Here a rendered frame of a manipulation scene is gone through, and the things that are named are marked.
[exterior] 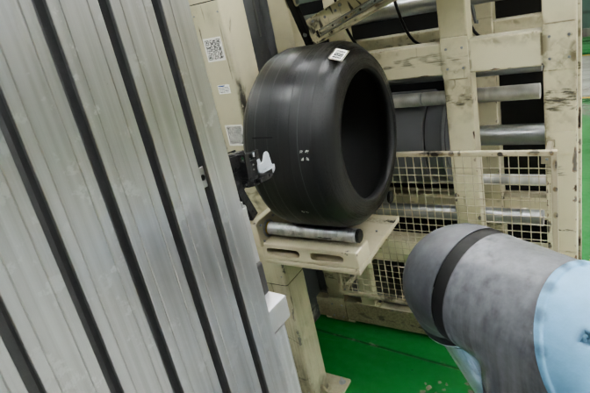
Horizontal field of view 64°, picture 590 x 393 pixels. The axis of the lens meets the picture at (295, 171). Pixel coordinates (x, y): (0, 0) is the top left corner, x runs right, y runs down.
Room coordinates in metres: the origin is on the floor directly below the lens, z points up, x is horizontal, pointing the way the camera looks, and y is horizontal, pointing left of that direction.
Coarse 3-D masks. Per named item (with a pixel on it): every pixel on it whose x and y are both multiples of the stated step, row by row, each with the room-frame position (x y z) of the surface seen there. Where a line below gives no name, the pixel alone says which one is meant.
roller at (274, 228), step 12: (276, 228) 1.45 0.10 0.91; (288, 228) 1.42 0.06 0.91; (300, 228) 1.40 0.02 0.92; (312, 228) 1.37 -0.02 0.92; (324, 228) 1.35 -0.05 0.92; (336, 228) 1.33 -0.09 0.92; (348, 228) 1.32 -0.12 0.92; (336, 240) 1.32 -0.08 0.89; (348, 240) 1.29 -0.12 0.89; (360, 240) 1.29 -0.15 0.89
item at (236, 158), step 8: (232, 152) 1.11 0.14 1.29; (240, 152) 1.09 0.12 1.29; (256, 152) 1.07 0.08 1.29; (232, 160) 1.03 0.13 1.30; (240, 160) 1.04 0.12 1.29; (248, 160) 1.05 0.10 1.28; (256, 160) 1.09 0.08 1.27; (232, 168) 1.02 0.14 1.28; (240, 168) 1.04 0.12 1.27; (248, 168) 1.04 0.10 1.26; (256, 168) 1.08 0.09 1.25; (240, 176) 1.04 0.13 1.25; (248, 176) 1.03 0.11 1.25; (256, 176) 1.06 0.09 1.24; (248, 184) 1.04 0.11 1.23; (256, 184) 1.05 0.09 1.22
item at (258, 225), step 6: (258, 216) 1.49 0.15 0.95; (264, 216) 1.49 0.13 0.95; (270, 216) 1.51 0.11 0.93; (276, 216) 1.54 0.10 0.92; (252, 222) 1.45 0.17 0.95; (258, 222) 1.45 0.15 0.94; (264, 222) 1.48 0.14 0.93; (288, 222) 1.59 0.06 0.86; (252, 228) 1.45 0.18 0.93; (258, 228) 1.45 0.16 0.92; (264, 228) 1.47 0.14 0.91; (258, 234) 1.44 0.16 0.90; (264, 234) 1.47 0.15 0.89; (270, 234) 1.49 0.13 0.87; (258, 240) 1.44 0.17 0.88; (264, 240) 1.45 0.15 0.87; (258, 246) 1.45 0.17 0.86
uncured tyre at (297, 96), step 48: (288, 48) 1.53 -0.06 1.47; (288, 96) 1.28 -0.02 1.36; (336, 96) 1.26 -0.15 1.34; (384, 96) 1.56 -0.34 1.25; (288, 144) 1.23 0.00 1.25; (336, 144) 1.22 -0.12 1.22; (384, 144) 1.63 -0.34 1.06; (288, 192) 1.25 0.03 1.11; (336, 192) 1.21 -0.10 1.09; (384, 192) 1.43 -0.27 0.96
